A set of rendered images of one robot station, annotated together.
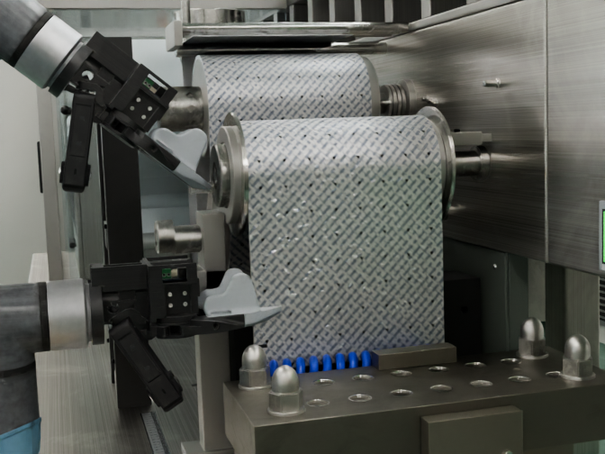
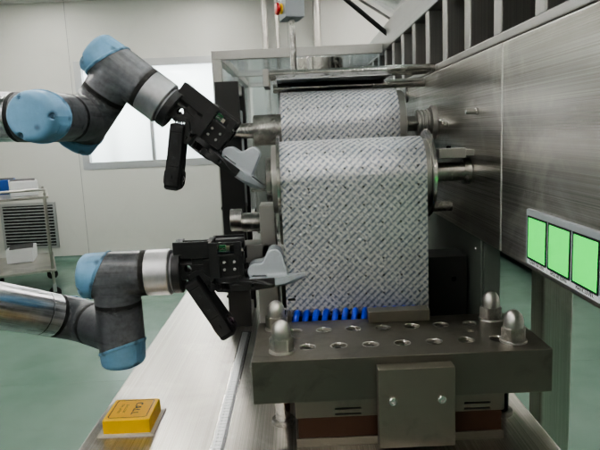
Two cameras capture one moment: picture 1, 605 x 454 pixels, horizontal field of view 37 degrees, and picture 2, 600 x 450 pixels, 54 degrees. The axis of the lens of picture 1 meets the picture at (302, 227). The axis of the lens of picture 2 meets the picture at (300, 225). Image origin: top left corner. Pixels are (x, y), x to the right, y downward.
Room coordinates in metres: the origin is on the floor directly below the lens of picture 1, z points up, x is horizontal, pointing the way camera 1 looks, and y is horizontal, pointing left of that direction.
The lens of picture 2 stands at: (0.12, -0.21, 1.33)
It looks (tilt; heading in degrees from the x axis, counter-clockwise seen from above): 9 degrees down; 15
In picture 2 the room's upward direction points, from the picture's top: 3 degrees counter-clockwise
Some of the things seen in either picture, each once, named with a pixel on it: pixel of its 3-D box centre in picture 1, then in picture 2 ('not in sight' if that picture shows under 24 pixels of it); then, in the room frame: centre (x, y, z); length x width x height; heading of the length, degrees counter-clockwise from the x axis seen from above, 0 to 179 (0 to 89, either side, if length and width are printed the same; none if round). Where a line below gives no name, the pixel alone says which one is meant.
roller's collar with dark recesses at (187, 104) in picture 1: (179, 109); (268, 129); (1.31, 0.17, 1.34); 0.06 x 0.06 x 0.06; 15
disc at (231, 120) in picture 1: (233, 175); (279, 179); (1.07, 0.08, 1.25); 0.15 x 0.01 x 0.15; 15
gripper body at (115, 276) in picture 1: (145, 300); (211, 265); (0.99, 0.18, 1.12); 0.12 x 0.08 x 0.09; 105
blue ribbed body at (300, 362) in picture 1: (356, 366); (357, 317); (1.03, -0.06, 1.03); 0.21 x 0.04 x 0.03; 105
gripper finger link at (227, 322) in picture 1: (203, 322); (247, 282); (0.98, 0.11, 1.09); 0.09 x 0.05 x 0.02; 104
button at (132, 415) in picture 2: not in sight; (132, 415); (0.86, 0.27, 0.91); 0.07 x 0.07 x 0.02; 15
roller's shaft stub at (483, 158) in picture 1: (457, 164); (448, 171); (1.15, -0.20, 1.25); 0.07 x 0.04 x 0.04; 105
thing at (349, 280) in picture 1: (349, 287); (356, 262); (1.05, -0.05, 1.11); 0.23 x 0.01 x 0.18; 105
